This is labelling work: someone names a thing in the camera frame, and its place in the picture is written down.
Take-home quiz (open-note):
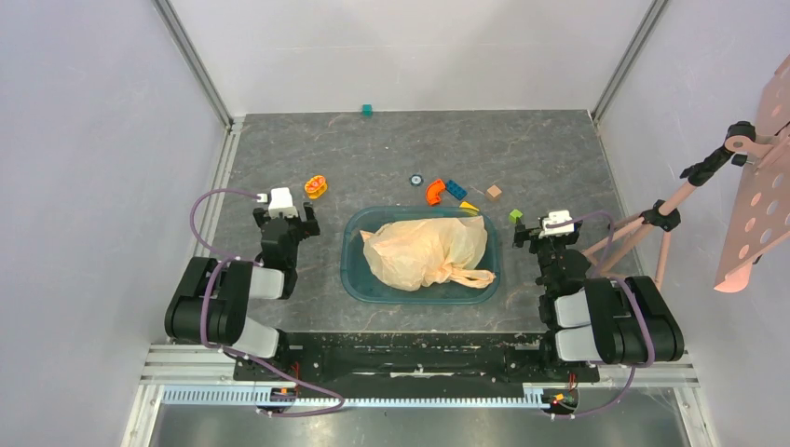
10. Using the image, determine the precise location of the yellow butterfly toy block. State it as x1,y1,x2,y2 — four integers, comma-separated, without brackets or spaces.
304,175,328,199

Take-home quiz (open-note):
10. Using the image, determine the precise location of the orange plastic bag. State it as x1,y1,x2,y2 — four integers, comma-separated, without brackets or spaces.
361,215,497,291

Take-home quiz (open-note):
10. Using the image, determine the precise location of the black base frame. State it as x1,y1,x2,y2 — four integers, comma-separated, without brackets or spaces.
269,332,600,384

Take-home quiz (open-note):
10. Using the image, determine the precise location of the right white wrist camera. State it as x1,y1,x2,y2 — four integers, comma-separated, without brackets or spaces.
539,210,576,237

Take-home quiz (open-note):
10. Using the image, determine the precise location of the aluminium rail frame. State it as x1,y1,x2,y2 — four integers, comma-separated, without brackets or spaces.
122,1,719,446

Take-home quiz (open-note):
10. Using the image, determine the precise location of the pink tripod stand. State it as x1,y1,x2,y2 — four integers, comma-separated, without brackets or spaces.
582,121,756,288

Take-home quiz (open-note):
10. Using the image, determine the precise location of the orange curved toy piece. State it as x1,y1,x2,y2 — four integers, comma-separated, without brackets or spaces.
425,179,446,207

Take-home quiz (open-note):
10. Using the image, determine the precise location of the teal transparent plastic tub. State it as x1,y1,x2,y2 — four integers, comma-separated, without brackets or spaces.
340,206,502,305

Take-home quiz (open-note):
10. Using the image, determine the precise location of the yellow wedge block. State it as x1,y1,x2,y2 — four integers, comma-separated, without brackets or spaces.
459,201,480,212

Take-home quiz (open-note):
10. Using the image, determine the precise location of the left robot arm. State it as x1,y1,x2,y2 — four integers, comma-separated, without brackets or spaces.
164,202,320,380

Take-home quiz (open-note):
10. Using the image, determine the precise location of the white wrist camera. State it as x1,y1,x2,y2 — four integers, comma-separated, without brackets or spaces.
539,210,576,237
255,187,299,219

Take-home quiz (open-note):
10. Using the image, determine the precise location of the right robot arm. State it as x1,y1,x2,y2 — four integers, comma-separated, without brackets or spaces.
513,218,686,380

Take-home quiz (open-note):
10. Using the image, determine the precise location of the blue lego brick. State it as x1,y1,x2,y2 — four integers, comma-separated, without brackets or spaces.
445,180,468,201

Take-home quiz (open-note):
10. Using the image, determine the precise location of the green cube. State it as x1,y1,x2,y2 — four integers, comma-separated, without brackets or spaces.
509,210,523,224

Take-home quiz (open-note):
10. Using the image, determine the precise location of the brown wooden cube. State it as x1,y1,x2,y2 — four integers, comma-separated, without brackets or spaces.
485,184,502,202

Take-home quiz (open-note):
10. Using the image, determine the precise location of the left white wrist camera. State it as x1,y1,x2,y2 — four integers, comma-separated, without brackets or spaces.
255,187,299,219

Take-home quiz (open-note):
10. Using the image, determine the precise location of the pink perforated panel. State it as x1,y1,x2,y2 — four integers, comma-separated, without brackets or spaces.
715,60,789,293

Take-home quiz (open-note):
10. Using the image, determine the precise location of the round black white disc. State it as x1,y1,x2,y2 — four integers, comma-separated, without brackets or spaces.
409,174,424,186

